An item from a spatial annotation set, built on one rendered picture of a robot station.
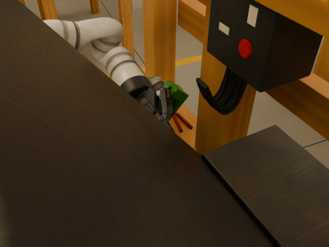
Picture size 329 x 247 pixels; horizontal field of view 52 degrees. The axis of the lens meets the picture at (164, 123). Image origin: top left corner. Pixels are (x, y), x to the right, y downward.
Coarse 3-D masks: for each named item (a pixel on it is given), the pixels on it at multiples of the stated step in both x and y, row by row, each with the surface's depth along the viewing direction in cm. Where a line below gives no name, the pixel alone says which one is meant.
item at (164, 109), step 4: (160, 88) 70; (164, 88) 69; (160, 92) 70; (164, 92) 69; (164, 96) 69; (164, 100) 69; (168, 100) 69; (164, 104) 68; (168, 104) 70; (164, 108) 68; (168, 108) 70; (172, 108) 70; (164, 112) 68; (172, 112) 69
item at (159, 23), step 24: (144, 0) 115; (168, 0) 111; (144, 24) 121; (168, 24) 117; (144, 48) 128; (168, 48) 123; (168, 72) 129; (216, 72) 88; (216, 120) 96; (240, 120) 94; (216, 144) 100
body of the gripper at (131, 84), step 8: (128, 80) 72; (136, 80) 72; (144, 80) 73; (128, 88) 71; (136, 88) 71; (144, 88) 72; (152, 88) 73; (136, 96) 73; (144, 96) 72; (152, 96) 71; (152, 104) 70
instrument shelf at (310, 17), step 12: (264, 0) 49; (276, 0) 47; (288, 0) 45; (300, 0) 43; (312, 0) 41; (324, 0) 40; (288, 12) 45; (300, 12) 44; (312, 12) 42; (324, 12) 40; (300, 24) 44; (312, 24) 42; (324, 24) 41; (324, 36) 42
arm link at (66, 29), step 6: (48, 24) 72; (54, 24) 73; (60, 24) 74; (66, 24) 75; (72, 24) 76; (54, 30) 72; (60, 30) 73; (66, 30) 74; (72, 30) 75; (66, 36) 74; (72, 36) 75; (72, 42) 75
